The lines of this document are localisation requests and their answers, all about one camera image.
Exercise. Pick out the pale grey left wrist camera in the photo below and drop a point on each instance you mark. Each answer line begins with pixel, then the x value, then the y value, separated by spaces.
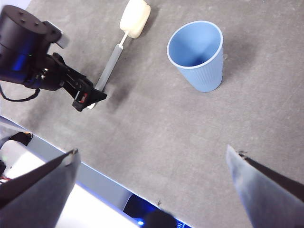
pixel 63 42

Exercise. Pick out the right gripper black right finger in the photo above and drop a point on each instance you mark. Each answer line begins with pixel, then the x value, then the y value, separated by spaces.
pixel 268 202

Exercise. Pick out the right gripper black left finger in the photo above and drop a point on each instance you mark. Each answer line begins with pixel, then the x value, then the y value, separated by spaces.
pixel 35 204

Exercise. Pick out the small black device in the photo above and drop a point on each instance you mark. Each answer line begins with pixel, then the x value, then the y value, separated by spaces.
pixel 20 137

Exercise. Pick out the blue ribbed plastic cup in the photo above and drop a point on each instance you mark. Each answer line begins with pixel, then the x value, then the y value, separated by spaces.
pixel 202 76

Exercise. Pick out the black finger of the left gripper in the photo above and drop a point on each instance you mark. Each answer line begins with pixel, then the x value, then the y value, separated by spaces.
pixel 96 95
pixel 80 103

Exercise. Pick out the white rounded box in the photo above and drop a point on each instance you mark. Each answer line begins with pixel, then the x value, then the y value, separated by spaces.
pixel 19 156

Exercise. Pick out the cup brush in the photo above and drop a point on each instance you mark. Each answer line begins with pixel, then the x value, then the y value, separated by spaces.
pixel 135 19

